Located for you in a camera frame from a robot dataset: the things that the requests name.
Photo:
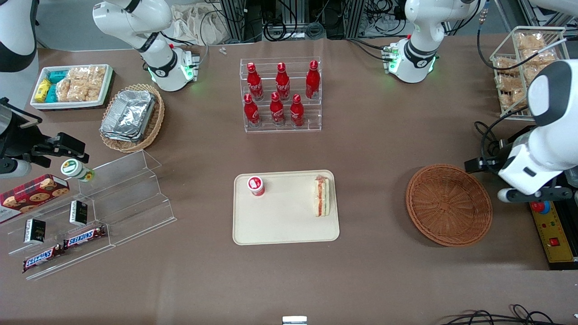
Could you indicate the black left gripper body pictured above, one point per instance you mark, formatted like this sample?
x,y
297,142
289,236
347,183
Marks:
x,y
493,159

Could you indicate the clear acrylic bottle rack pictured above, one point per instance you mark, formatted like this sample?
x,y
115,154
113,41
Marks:
x,y
311,128

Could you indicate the red lidded cup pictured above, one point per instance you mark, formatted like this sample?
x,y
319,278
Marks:
x,y
255,185

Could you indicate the yellow control panel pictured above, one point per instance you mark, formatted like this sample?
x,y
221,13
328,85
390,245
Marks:
x,y
557,230

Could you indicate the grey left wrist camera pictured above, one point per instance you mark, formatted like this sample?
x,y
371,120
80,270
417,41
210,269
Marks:
x,y
542,194

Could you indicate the white cup green label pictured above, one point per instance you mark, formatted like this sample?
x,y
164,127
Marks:
x,y
72,168

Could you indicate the red cookie box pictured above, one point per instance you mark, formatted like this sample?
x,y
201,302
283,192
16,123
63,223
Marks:
x,y
31,196

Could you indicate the oval tan wicker basket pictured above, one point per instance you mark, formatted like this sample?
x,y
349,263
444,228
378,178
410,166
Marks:
x,y
154,128

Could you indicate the teal snack pack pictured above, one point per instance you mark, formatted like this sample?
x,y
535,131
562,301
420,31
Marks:
x,y
58,76
52,93

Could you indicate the red emergency stop button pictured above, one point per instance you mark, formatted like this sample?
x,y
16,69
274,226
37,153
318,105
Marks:
x,y
541,207

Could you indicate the clear rice cracker bag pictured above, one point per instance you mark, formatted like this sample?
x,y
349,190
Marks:
x,y
79,81
63,90
96,81

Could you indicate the brown Snickers bar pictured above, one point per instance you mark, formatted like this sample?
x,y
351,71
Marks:
x,y
85,236
40,258

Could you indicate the triangle sandwich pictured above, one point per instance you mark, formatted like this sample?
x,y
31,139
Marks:
x,y
322,198

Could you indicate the stacked aluminium foil trays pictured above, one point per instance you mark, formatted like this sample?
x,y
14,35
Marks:
x,y
128,115

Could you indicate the small white block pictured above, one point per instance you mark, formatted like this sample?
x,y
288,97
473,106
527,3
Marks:
x,y
294,320

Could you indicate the red cola bottle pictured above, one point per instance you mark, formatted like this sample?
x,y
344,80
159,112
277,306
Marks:
x,y
296,113
251,112
277,110
312,81
282,83
254,83

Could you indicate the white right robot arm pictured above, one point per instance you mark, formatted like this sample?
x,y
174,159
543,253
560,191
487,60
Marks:
x,y
135,22

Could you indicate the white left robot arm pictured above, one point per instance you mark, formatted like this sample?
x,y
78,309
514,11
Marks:
x,y
542,144

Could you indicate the white rectangular snack tray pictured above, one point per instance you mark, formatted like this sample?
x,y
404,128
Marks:
x,y
72,105

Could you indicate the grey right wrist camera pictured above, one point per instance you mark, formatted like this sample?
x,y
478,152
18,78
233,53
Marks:
x,y
16,168

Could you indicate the round brown wicker basket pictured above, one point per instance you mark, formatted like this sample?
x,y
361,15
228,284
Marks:
x,y
447,205

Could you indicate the clear acrylic stepped shelf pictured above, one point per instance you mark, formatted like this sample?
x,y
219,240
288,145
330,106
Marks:
x,y
54,212
135,212

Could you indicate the bagged brown pastry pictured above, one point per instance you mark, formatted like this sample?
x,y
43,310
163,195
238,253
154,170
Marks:
x,y
542,57
529,72
530,41
511,90
507,65

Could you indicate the cream plastic tray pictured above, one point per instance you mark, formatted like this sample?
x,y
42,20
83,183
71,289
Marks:
x,y
284,216

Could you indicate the beige cloth bag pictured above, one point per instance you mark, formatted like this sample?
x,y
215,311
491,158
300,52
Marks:
x,y
194,25

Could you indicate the small black box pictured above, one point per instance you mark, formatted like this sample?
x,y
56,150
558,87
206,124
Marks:
x,y
34,231
79,213

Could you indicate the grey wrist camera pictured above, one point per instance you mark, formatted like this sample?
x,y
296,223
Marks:
x,y
16,168
542,194

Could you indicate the yellow snack pack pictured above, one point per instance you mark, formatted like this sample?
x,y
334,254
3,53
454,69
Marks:
x,y
43,89

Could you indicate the aluminium frame post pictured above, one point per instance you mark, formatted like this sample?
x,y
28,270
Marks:
x,y
232,20

